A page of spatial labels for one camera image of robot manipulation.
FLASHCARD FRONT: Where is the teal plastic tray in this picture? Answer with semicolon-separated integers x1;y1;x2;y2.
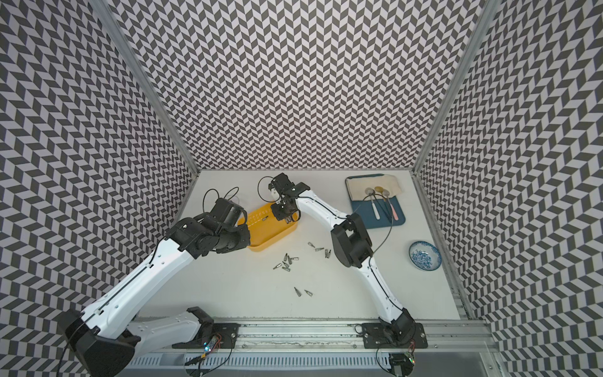
348;174;406;229

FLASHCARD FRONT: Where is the aluminium corner post right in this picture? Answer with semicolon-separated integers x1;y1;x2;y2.
412;0;502;175

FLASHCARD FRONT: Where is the gold spoon green handle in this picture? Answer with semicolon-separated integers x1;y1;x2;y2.
375;186;395;220

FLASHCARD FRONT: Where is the pink handled spoon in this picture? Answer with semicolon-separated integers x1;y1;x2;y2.
383;189;399;221

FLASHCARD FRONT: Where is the aluminium corner post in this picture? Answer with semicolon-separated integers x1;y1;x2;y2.
88;0;199;175
412;0;502;175

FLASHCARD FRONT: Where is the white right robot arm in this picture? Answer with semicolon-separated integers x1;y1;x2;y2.
268;173;419;347

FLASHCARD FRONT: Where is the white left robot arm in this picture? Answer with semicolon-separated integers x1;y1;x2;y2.
57;198;251;376

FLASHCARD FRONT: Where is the aluminium corner post left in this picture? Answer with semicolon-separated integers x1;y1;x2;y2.
88;0;199;175

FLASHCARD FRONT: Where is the blue patterned bowl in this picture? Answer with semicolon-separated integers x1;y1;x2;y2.
408;241;442;271

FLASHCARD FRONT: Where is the beige folded cloth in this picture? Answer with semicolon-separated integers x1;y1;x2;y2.
345;174;404;201

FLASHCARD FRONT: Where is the white handled spoon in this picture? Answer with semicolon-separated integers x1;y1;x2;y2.
365;188;381;221

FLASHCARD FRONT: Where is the yellow plastic storage box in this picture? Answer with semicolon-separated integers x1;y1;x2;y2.
237;204;299;252

